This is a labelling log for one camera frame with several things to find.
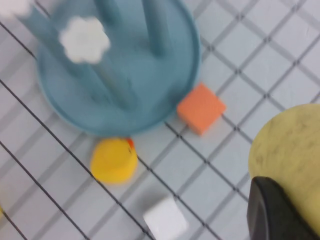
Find orange foam cube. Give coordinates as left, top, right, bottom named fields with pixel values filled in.
left=176, top=82, right=228, bottom=137

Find blue cup stand white caps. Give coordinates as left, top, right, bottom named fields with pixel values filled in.
left=0, top=0, right=202, bottom=138

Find pale yellow plastic cup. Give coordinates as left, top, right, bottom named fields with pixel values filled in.
left=247, top=103, right=320, bottom=233

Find white black-grid tablecloth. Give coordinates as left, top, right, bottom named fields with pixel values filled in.
left=0, top=0, right=320, bottom=240

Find white foam cube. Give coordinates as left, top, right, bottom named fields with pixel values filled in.
left=142, top=196, right=189, bottom=240

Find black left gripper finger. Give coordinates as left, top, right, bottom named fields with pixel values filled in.
left=246, top=176, right=320, bottom=240

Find yellow rubber duck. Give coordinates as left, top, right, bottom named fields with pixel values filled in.
left=89, top=137, right=139, bottom=186

